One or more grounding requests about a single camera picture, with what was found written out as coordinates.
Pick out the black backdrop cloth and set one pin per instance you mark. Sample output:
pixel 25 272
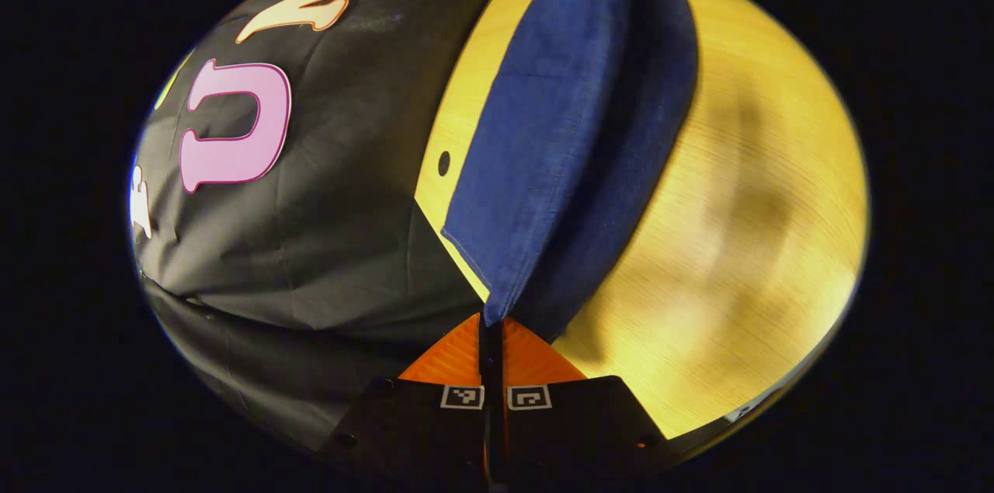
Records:
pixel 334 229

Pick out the blue jeans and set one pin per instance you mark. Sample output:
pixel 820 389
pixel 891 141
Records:
pixel 543 128

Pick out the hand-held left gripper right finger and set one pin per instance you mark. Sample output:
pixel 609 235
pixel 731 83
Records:
pixel 575 431

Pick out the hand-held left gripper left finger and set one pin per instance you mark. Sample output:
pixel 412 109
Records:
pixel 419 431

